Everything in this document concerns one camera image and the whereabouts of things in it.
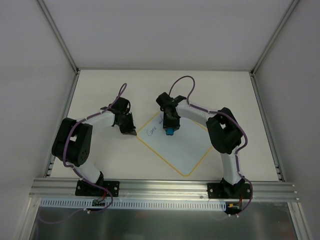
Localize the white slotted cable duct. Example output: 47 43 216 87
39 198 227 212

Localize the right aluminium frame post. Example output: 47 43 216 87
250 0 301 76

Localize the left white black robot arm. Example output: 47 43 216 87
51 110 137 196

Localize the left aluminium frame post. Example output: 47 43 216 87
35 0 79 74

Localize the aluminium mounting rail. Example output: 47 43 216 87
29 177 301 202

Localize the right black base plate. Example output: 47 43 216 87
206 182 252 200

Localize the yellow framed whiteboard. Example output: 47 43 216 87
137 111 213 177

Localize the aluminium frame post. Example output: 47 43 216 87
250 0 301 76
35 0 79 74

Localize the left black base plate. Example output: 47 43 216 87
75 180 120 197

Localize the blue whiteboard eraser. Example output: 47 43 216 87
165 128 175 136

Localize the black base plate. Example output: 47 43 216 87
75 180 120 197
206 182 252 200

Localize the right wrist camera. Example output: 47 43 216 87
155 92 187 112

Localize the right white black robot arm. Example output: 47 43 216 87
160 100 244 198

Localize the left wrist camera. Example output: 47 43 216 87
100 97 131 115

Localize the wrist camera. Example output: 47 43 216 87
100 97 131 115
155 92 187 112

